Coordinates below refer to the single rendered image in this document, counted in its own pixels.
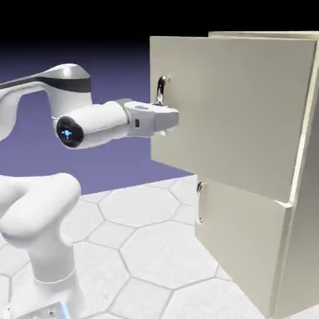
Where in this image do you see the small beige cabinet door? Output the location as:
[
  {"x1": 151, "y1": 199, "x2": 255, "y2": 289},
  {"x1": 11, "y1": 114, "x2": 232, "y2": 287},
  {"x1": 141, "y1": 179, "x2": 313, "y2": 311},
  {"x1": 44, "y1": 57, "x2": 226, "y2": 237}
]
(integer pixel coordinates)
[{"x1": 194, "y1": 174, "x2": 293, "y2": 319}]

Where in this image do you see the beige cabinet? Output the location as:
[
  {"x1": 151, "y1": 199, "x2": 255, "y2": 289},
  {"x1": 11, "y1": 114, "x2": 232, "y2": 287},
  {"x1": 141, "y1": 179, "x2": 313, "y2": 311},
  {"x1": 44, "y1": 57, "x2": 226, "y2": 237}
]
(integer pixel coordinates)
[{"x1": 194, "y1": 31, "x2": 319, "y2": 319}]

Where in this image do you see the large beige cabinet door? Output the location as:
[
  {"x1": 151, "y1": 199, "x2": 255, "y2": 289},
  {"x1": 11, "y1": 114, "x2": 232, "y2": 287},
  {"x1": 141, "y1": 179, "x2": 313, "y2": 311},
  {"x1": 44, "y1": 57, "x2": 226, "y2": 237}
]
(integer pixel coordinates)
[{"x1": 149, "y1": 36, "x2": 319, "y2": 208}]

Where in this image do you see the curved silver door handle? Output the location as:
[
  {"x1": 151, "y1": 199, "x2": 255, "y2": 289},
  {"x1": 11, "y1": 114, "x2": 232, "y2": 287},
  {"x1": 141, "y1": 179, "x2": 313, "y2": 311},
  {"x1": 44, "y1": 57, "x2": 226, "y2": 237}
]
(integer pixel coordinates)
[{"x1": 156, "y1": 75, "x2": 172, "y2": 107}]

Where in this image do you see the straight silver door handle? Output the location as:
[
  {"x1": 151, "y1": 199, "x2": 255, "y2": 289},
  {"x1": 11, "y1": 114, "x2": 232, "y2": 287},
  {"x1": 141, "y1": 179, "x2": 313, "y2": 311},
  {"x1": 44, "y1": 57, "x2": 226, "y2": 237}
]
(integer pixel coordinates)
[{"x1": 196, "y1": 181, "x2": 207, "y2": 224}]

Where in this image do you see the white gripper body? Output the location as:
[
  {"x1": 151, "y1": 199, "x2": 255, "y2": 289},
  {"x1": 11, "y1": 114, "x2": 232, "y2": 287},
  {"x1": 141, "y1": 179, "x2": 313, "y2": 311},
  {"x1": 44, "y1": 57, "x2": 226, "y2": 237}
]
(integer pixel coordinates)
[{"x1": 151, "y1": 103, "x2": 180, "y2": 133}]

